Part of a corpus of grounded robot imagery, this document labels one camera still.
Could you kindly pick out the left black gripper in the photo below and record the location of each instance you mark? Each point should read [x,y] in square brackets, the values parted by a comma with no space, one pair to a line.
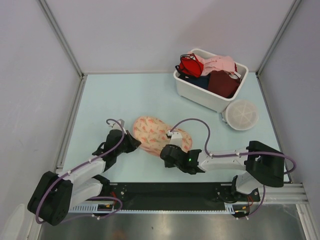
[133,143]

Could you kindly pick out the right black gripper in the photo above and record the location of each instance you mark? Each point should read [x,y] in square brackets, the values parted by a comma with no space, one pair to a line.
[167,164]

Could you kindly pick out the peach floral mesh laundry bag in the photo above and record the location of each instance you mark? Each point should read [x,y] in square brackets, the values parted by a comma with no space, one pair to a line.
[152,133]

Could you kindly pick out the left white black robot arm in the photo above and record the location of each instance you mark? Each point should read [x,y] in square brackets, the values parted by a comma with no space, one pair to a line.
[56,193]

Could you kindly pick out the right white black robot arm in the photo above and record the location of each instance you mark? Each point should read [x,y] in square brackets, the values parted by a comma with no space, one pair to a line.
[258,165]

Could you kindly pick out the round white mesh laundry bag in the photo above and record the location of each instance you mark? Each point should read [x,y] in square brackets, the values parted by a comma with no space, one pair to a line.
[241,115]

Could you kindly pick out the pink bra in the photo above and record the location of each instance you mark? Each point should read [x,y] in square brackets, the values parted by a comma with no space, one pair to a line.
[218,63]

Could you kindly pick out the white plastic storage bin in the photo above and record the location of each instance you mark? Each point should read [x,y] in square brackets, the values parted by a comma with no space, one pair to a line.
[206,98]

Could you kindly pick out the navy blue garment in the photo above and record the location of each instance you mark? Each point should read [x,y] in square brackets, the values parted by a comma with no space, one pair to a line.
[201,82]

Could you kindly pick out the maroon garment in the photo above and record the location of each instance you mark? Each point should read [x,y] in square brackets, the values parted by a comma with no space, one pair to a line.
[222,84]

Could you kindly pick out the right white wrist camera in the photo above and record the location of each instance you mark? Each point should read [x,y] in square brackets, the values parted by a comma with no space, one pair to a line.
[175,138]

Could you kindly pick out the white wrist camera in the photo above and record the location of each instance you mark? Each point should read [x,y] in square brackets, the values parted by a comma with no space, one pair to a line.
[119,125]
[175,138]

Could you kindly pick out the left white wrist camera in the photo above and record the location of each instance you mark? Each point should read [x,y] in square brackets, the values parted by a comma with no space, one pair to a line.
[119,125]

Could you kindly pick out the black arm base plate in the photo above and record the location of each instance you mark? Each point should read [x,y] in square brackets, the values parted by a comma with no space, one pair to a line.
[185,196]

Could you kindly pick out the aluminium frame rail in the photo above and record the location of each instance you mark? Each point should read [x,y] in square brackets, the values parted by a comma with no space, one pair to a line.
[279,214]

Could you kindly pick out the left vertical aluminium post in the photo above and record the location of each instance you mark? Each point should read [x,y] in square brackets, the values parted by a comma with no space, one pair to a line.
[49,15]

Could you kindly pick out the vertical aluminium post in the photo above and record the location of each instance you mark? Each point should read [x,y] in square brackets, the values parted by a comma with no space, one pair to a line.
[279,34]
[49,15]

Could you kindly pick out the right vertical aluminium post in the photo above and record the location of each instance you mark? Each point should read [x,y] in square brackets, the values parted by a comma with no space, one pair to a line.
[279,34]

